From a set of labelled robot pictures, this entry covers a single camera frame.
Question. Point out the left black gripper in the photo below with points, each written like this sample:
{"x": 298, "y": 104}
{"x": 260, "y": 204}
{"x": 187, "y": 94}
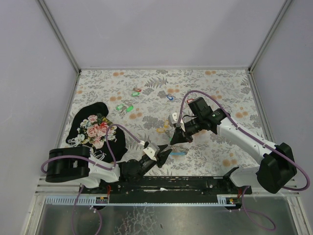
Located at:
{"x": 158, "y": 159}

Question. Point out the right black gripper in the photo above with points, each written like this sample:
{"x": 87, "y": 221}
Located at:
{"x": 181, "y": 132}

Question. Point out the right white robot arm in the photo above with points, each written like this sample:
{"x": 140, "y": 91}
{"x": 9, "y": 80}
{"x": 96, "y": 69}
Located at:
{"x": 275, "y": 167}

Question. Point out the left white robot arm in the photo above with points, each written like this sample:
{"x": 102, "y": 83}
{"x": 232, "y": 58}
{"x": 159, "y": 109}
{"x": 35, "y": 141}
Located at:
{"x": 78, "y": 165}

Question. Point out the yellow key tag upper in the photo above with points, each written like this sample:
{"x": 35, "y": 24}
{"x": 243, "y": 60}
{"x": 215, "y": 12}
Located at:
{"x": 166, "y": 124}

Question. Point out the green key tag middle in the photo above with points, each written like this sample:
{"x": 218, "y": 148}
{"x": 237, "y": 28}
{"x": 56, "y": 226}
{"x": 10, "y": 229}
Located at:
{"x": 130, "y": 108}

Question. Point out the floral table mat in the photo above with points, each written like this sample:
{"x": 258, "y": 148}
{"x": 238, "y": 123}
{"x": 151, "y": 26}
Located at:
{"x": 209, "y": 154}

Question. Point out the green key tag left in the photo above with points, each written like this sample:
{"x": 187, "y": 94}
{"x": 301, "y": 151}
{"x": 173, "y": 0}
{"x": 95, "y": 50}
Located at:
{"x": 120, "y": 107}

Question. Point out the black floral cloth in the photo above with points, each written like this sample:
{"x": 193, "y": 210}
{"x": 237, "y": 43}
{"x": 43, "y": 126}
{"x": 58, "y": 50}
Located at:
{"x": 90, "y": 128}

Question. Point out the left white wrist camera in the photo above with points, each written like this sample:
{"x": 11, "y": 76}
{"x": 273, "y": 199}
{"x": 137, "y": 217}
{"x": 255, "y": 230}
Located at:
{"x": 151, "y": 151}

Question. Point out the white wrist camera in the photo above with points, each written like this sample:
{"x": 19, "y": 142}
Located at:
{"x": 173, "y": 120}
{"x": 151, "y": 151}

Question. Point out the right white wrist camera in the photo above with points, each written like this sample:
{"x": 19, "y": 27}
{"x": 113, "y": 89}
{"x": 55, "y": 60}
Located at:
{"x": 173, "y": 120}

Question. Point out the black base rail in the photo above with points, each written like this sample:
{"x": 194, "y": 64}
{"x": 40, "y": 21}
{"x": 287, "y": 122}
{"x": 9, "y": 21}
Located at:
{"x": 168, "y": 190}

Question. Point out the right white cable duct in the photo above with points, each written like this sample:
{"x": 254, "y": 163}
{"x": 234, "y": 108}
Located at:
{"x": 230, "y": 202}

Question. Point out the white cable duct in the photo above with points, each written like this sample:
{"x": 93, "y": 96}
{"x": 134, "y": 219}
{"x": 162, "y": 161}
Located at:
{"x": 230, "y": 202}
{"x": 80, "y": 201}

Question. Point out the left white cable duct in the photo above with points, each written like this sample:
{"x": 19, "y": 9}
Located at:
{"x": 80, "y": 201}

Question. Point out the left aluminium frame post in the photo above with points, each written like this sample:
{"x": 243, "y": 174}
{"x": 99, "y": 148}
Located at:
{"x": 56, "y": 31}

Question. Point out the aluminium frame post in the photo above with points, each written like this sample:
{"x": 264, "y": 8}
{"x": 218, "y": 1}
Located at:
{"x": 283, "y": 10}
{"x": 56, "y": 31}

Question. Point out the right aluminium frame post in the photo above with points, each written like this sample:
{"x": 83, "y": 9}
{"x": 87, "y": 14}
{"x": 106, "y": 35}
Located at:
{"x": 283, "y": 10}

